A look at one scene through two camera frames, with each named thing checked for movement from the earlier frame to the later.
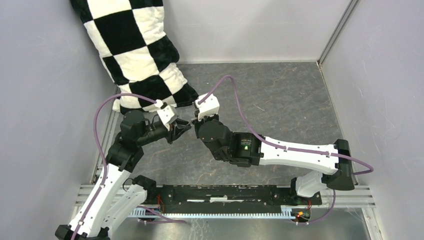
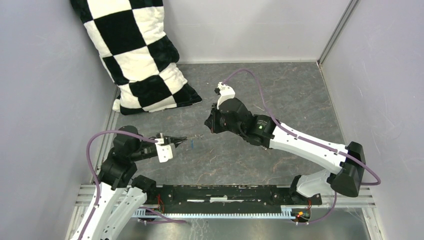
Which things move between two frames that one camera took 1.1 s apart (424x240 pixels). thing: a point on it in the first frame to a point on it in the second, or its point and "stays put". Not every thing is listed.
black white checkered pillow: x=140 y=56 stays put
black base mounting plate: x=229 y=198 stays put
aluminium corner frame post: x=337 y=31 stays put
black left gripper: x=175 y=130 to x=177 y=140
